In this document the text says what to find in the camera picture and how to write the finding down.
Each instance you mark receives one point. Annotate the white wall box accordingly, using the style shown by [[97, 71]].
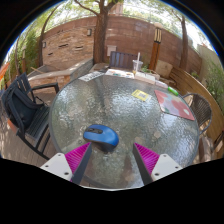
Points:
[[111, 50]]

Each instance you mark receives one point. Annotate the clear plastic packet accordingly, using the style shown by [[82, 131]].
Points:
[[161, 84]]

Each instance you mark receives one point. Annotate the wooden lamp post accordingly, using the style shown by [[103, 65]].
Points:
[[155, 50]]

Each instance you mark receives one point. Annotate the beige stone block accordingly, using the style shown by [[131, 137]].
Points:
[[164, 69]]

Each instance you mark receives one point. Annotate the small green case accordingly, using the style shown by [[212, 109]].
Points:
[[173, 91]]

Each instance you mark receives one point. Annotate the black slatted chair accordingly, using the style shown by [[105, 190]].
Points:
[[36, 123]]

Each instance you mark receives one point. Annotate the black wall lamp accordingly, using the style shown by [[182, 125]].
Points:
[[44, 44], [89, 32]]

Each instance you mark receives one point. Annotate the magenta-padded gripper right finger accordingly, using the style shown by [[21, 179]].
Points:
[[166, 165]]

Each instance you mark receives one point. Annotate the colourful paint sheet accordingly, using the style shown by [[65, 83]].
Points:
[[119, 73]]

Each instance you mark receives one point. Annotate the dark wooden slatted chair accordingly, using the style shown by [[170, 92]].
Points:
[[121, 60]]

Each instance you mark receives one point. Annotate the white lettered plate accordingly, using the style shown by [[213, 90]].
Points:
[[90, 76]]

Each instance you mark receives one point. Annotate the curved wooden slat fence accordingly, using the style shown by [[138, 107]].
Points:
[[196, 86]]

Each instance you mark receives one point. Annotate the yellow card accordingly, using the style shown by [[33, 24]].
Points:
[[140, 95]]

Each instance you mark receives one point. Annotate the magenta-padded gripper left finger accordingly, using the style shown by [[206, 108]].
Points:
[[56, 164]]

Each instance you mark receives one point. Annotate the stone brick trough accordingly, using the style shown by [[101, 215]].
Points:
[[60, 73]]

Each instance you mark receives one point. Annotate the thick tree trunk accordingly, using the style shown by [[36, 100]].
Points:
[[100, 40]]

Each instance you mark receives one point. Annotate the blue computer mouse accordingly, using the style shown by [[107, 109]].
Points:
[[100, 135]]

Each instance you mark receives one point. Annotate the red floral mouse pad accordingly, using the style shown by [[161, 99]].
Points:
[[173, 105]]

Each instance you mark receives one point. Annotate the dark wicker chair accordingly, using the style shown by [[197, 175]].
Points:
[[200, 108]]

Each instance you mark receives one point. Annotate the clear plastic cup with straw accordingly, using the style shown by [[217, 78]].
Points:
[[137, 66]]

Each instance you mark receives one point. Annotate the thin tree trunk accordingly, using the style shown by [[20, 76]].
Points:
[[184, 46]]

